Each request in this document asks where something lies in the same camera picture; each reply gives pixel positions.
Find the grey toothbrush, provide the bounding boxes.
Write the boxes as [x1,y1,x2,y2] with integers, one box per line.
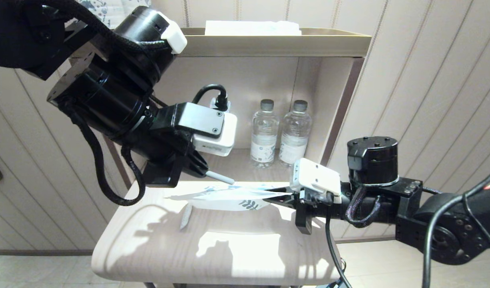
[205,171,235,185]

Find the white leaf-print plastic bag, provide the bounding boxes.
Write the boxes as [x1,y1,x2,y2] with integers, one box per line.
[165,183,294,212]

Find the small clear water bottle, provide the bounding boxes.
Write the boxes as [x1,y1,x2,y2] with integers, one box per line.
[279,100,312,168]
[251,99,279,168]

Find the black blue connector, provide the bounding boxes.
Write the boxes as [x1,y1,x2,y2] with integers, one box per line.
[317,278,351,288]

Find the beige wooden shelf cabinet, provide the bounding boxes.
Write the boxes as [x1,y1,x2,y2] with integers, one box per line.
[69,56,365,286]

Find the white blue flat packet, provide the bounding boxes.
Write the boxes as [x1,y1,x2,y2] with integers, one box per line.
[205,21,302,36]

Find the large blue-print water bottle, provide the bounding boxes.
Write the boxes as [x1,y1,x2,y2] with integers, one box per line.
[121,0,151,14]

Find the blue patterned packages on top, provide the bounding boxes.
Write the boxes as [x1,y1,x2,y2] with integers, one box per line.
[75,0,123,29]

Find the braided right arm cable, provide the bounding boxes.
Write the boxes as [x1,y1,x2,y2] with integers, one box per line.
[345,186,381,228]

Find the braided arm cable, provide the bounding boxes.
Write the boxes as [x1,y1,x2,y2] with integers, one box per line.
[29,0,169,206]
[345,186,381,228]

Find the smooth black camera cable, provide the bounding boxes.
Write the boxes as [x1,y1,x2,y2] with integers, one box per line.
[325,168,490,288]

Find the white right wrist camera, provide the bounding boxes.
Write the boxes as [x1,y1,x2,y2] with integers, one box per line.
[290,158,342,204]

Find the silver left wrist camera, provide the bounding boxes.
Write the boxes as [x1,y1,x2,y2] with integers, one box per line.
[161,84,238,157]

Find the braided left arm cable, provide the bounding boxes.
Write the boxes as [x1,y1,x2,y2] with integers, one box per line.
[29,0,169,206]

